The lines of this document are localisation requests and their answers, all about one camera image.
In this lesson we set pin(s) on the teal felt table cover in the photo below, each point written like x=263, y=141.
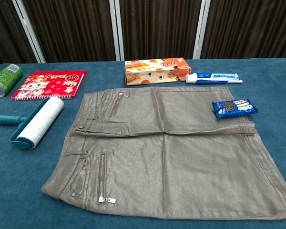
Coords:
x=26, y=190

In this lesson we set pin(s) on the white partition frame post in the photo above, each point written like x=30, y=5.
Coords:
x=118, y=31
x=201, y=31
x=29, y=32

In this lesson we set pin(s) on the grey brown zip skirt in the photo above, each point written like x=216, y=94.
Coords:
x=169, y=155

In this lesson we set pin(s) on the blue Oreo cookie pack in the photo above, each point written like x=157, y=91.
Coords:
x=233, y=108

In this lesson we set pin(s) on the dark pleated curtain panel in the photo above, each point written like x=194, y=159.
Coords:
x=74, y=28
x=159, y=28
x=4, y=31
x=250, y=26

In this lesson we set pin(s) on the red spiral cartoon calendar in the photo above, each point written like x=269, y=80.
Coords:
x=50, y=83

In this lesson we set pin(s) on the orange snack box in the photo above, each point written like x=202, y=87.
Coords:
x=155, y=71

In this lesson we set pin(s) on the white blue toothpaste tube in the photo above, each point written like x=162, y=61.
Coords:
x=214, y=78

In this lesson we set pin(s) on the green drink can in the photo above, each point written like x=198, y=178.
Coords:
x=6, y=78

